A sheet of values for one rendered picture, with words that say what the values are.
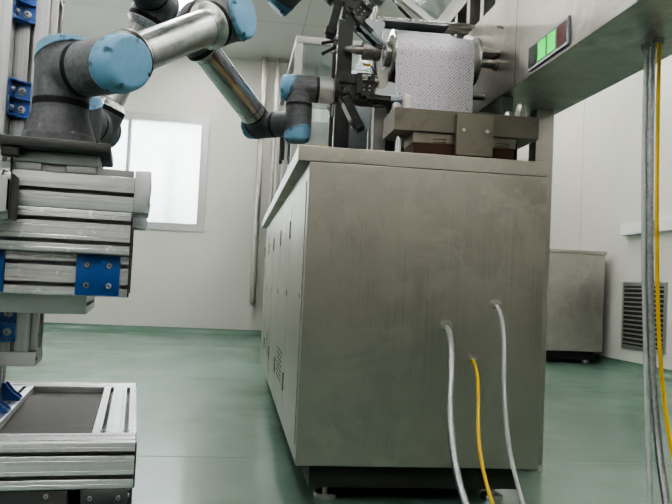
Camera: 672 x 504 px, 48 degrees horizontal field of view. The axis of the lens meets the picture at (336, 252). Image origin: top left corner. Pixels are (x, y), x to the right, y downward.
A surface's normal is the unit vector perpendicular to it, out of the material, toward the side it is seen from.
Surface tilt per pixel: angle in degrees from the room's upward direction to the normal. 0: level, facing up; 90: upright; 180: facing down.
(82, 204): 90
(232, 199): 90
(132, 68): 94
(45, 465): 90
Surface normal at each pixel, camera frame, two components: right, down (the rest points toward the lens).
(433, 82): 0.13, -0.04
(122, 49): 0.79, 0.08
